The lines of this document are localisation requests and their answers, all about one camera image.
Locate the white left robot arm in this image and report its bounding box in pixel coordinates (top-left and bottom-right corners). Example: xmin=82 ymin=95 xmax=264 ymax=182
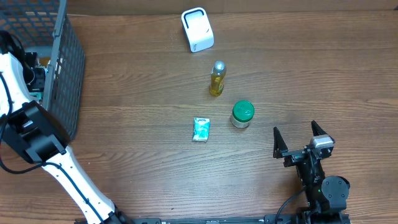
xmin=1 ymin=52 xmax=129 ymax=223

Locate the green lid jar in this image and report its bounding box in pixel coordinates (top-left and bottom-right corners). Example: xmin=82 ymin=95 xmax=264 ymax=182
xmin=230 ymin=100 xmax=255 ymax=128

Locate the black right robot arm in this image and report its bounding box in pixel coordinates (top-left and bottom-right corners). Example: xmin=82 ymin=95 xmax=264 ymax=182
xmin=268 ymin=120 xmax=351 ymax=223

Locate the teal kleenex tissue pack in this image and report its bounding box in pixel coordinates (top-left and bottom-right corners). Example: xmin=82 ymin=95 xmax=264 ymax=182
xmin=192 ymin=118 xmax=210 ymax=142

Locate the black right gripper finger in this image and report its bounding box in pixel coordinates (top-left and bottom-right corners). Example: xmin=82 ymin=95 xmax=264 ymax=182
xmin=311 ymin=120 xmax=326 ymax=136
xmin=273 ymin=127 xmax=289 ymax=159

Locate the yellow liquid bottle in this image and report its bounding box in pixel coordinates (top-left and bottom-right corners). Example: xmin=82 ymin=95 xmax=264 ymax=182
xmin=209 ymin=60 xmax=226 ymax=96

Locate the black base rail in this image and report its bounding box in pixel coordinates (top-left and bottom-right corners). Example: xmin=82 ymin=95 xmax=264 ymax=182
xmin=74 ymin=213 xmax=352 ymax=224

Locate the dark grey mesh basket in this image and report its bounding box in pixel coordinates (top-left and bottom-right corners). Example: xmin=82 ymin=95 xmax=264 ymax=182
xmin=1 ymin=0 xmax=85 ymax=139

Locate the white barcode scanner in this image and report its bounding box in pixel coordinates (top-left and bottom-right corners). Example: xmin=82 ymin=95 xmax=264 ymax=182
xmin=181 ymin=7 xmax=215 ymax=53

